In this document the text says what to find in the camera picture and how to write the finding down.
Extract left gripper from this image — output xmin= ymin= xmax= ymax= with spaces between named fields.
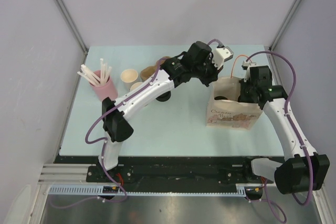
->
xmin=192 ymin=55 xmax=223 ymax=87

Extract paper takeout bag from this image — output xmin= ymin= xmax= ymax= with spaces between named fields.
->
xmin=205 ymin=54 xmax=263 ymax=131

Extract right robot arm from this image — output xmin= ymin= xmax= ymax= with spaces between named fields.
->
xmin=239 ymin=63 xmax=330 ymax=194

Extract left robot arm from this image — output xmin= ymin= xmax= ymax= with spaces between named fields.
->
xmin=97 ymin=41 xmax=230 ymax=182

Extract black lid stack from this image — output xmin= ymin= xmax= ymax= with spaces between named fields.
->
xmin=156 ymin=91 xmax=171 ymax=102

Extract cardboard cup carrier stack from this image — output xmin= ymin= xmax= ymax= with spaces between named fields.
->
xmin=140 ymin=56 xmax=170 ymax=82

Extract green cup stack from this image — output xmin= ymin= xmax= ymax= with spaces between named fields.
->
xmin=130 ymin=82 xmax=143 ymax=92

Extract pink straw holder cup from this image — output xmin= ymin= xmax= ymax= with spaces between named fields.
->
xmin=90 ymin=75 xmax=118 ymax=101

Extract white wrapped straws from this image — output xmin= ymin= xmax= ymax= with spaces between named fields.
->
xmin=77 ymin=58 xmax=112 ymax=88

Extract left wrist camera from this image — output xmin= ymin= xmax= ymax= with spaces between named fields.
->
xmin=212 ymin=47 xmax=234 ymax=69

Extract white cable duct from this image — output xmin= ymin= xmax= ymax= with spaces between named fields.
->
xmin=48 ymin=185 xmax=246 ymax=197

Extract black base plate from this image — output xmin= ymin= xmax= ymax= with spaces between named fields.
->
xmin=86 ymin=155 xmax=274 ymax=185

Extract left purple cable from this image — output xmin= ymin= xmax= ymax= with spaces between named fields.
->
xmin=49 ymin=39 xmax=224 ymax=209

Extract aluminium rail frame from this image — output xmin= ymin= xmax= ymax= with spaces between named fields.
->
xmin=38 ymin=164 xmax=90 ymax=185

